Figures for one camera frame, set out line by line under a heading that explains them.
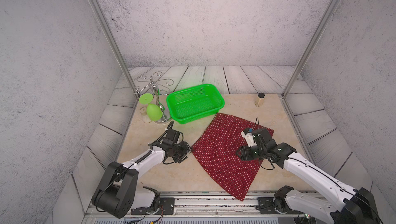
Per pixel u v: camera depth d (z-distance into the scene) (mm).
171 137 699
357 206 387
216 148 912
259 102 1107
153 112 879
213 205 744
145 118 1023
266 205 727
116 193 415
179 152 754
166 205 729
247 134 729
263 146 610
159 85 892
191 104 1157
